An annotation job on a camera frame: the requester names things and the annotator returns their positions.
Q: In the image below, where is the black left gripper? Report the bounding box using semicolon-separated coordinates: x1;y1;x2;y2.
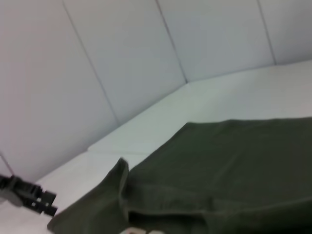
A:
0;174;59;217

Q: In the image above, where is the dark green t-shirt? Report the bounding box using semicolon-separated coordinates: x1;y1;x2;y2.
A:
46;117;312;234

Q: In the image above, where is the thin left arm cable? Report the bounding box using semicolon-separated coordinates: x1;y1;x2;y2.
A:
0;151;14;177

